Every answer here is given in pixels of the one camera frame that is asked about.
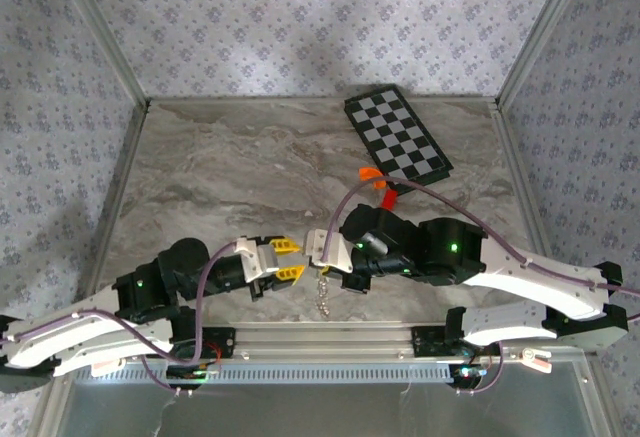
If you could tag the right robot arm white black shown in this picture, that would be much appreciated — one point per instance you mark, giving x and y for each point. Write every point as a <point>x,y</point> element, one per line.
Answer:
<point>550,282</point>

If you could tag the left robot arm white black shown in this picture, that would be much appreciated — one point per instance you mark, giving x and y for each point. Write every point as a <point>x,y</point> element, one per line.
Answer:
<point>50,342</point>

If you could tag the small red block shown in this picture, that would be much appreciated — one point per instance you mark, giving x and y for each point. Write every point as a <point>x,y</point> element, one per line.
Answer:
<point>389,200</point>

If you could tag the aluminium extrusion beam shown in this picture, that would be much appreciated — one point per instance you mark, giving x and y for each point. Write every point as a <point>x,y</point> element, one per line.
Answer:
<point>325,339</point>

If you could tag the orange curved plastic piece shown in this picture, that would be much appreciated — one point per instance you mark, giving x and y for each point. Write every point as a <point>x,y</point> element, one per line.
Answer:
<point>369,173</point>

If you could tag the black white chessboard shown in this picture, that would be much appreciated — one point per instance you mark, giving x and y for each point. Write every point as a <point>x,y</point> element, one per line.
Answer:
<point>400,142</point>

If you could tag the grey metal sheet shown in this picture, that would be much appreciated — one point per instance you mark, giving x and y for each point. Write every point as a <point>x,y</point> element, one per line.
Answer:
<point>325,412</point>

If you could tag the white red tag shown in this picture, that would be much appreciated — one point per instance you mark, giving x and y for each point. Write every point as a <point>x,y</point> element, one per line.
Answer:
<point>537,359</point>

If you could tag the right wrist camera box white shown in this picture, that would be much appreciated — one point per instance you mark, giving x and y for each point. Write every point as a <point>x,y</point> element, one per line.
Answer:
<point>335,252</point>

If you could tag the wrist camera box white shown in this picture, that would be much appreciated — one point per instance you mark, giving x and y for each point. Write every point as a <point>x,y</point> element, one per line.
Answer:
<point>260,262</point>
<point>335,252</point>

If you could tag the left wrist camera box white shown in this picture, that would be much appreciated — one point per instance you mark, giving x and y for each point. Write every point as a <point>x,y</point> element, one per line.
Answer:
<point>260,262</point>

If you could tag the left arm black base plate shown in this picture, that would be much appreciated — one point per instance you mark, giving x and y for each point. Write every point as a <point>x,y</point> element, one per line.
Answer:
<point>225,342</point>

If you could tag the aluminium table edge rail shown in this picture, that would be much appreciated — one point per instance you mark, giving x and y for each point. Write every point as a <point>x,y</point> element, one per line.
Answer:
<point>115,207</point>
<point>527,207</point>

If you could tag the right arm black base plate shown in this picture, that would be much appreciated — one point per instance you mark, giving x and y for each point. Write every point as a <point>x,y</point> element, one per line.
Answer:
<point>425,344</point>

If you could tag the aluminium frame post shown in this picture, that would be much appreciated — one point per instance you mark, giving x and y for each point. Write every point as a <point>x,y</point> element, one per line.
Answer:
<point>541,27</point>
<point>102,27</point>

